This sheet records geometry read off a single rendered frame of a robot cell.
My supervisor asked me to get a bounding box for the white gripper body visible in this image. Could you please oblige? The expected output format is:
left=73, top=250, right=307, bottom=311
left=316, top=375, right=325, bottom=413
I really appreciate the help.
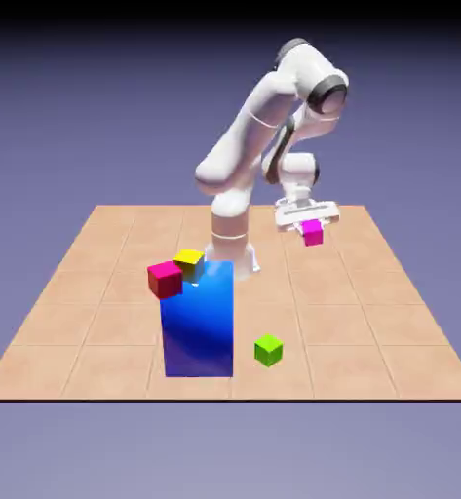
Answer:
left=273, top=197, right=340, bottom=232

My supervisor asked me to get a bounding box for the small magenta cube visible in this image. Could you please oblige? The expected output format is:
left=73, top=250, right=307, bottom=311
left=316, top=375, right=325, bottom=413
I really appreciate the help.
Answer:
left=301, top=218, right=326, bottom=248

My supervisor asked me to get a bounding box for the small yellow cube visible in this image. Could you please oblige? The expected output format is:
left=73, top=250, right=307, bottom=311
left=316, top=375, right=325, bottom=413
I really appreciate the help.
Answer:
left=173, top=249, right=206, bottom=283

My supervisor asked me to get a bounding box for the small green cube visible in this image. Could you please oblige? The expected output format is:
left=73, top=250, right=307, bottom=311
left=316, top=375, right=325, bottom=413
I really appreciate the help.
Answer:
left=253, top=333, right=285, bottom=368

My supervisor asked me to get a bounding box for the small red cube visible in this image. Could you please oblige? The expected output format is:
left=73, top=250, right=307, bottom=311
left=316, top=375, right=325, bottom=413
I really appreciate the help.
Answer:
left=146, top=260, right=184, bottom=300

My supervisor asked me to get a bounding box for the large blue box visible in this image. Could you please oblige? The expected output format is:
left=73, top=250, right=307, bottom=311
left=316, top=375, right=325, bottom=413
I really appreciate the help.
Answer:
left=159, top=259, right=235, bottom=378

